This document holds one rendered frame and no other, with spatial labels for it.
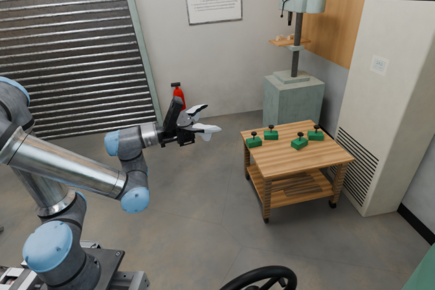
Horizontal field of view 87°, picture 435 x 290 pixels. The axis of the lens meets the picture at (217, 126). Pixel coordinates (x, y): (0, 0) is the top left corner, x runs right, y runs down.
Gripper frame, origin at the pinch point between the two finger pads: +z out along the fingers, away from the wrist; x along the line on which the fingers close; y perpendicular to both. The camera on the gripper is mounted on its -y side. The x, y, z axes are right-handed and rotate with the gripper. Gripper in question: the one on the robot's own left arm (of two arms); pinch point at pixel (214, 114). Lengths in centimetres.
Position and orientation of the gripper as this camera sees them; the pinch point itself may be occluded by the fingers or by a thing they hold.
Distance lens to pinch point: 78.2
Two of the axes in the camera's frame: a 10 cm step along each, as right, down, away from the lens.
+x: 3.3, 5.8, -7.4
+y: 0.3, 7.8, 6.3
